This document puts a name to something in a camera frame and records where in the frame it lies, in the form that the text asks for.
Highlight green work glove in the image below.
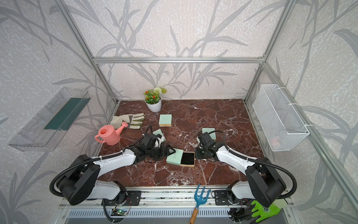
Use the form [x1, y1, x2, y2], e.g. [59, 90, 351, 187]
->
[245, 199, 288, 224]

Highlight clear plastic wall shelf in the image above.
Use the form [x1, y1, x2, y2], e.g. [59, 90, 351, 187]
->
[9, 87, 90, 152]

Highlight mint drawer jewelry box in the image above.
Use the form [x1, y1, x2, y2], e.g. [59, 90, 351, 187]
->
[166, 148, 196, 167]

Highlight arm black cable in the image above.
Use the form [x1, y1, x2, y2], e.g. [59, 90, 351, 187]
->
[49, 124, 154, 198]
[208, 130, 297, 200]

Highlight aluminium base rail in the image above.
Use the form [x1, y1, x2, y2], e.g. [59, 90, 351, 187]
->
[57, 186, 297, 217]

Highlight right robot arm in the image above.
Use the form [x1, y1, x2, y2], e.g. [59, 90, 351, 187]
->
[195, 133, 286, 207]

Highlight beige gardening gloves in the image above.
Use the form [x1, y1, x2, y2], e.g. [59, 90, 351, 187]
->
[110, 113, 145, 129]

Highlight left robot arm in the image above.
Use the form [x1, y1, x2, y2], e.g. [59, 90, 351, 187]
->
[49, 133, 175, 205]

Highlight pink watering can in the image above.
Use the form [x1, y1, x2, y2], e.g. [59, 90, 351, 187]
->
[94, 122, 128, 146]

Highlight blue hand rake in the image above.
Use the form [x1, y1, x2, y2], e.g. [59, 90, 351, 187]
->
[189, 184, 211, 224]

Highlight white wire mesh basket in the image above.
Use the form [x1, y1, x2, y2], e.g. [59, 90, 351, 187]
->
[253, 84, 310, 152]

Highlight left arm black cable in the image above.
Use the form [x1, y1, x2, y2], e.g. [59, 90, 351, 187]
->
[49, 124, 154, 198]

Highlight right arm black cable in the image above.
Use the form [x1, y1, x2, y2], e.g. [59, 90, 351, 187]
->
[208, 130, 297, 200]

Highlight potted plant white pot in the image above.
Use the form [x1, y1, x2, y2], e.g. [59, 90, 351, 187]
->
[144, 87, 167, 113]

